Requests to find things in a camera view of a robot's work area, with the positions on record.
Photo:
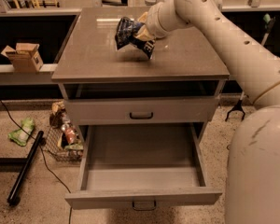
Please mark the wire basket with snacks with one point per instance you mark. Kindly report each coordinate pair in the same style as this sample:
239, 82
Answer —
62, 141

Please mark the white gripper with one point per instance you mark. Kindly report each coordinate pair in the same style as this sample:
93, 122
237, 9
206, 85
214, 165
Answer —
153, 21

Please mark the black metal stand leg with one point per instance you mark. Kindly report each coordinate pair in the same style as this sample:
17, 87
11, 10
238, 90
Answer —
13, 197

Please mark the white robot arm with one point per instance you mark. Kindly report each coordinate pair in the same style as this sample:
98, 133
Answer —
252, 194

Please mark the reacher grabber tool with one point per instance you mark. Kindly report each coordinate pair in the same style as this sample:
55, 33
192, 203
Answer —
269, 23

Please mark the closed grey upper drawer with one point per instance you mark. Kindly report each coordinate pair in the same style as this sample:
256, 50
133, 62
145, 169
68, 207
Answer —
133, 111

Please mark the grey drawer cabinet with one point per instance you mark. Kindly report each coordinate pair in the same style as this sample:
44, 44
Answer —
182, 65

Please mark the green snack bag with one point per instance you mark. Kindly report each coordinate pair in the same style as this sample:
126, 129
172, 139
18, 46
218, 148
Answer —
21, 136

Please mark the blue chip bag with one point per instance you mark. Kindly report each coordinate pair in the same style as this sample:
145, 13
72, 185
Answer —
125, 36

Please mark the brown cardboard box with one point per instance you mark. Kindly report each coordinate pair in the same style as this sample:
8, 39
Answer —
25, 58

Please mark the open grey middle drawer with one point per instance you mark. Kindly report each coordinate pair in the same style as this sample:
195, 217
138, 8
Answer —
143, 167

